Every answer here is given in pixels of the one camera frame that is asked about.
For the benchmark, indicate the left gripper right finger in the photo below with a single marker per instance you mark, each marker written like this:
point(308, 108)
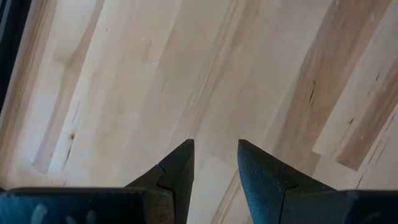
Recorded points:
point(264, 180)

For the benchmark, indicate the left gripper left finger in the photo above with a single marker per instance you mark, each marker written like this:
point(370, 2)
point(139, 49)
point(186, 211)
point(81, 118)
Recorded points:
point(174, 174)

